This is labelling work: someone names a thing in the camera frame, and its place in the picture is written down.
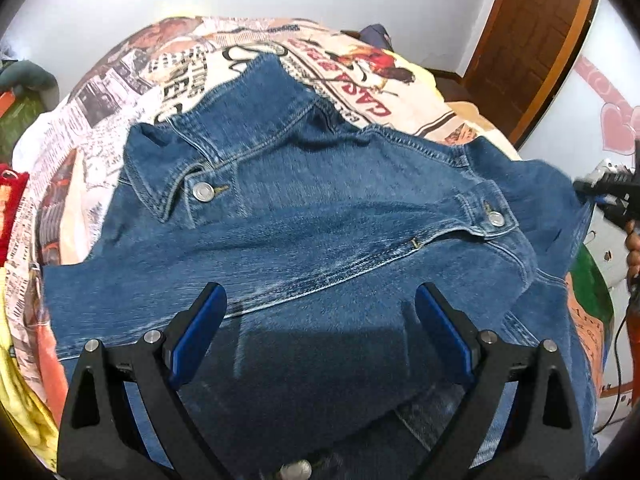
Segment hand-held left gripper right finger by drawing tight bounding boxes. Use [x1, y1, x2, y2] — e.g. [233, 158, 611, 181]
[400, 282, 587, 480]

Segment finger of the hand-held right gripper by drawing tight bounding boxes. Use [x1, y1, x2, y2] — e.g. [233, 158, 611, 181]
[572, 174, 627, 210]

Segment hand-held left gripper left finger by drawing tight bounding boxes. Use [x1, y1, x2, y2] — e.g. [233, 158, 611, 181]
[56, 282, 236, 480]

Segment blue denim jacket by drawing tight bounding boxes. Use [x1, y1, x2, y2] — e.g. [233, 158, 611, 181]
[42, 54, 601, 480]

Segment person's right hand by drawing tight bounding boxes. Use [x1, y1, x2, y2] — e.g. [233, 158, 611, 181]
[624, 230, 640, 282]

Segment yellow cloth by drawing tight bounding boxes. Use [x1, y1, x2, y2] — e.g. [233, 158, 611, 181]
[0, 265, 62, 461]

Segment red plush toy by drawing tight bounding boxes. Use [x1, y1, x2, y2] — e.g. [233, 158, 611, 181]
[0, 162, 30, 266]

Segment newspaper print blanket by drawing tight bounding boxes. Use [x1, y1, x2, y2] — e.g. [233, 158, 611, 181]
[10, 16, 616, 411]

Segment green fuzzy cloth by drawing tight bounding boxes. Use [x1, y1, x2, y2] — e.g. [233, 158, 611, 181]
[0, 92, 51, 161]

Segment dark blue cloth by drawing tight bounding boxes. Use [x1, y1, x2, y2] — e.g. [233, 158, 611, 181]
[360, 24, 396, 52]

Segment grey plush toy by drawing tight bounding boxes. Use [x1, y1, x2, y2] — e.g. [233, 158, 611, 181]
[0, 60, 60, 106]

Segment pink heart wall sticker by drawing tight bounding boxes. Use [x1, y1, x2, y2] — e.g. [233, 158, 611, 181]
[575, 55, 640, 156]

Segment thin black cable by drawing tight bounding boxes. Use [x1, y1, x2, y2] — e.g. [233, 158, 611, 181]
[595, 305, 636, 431]

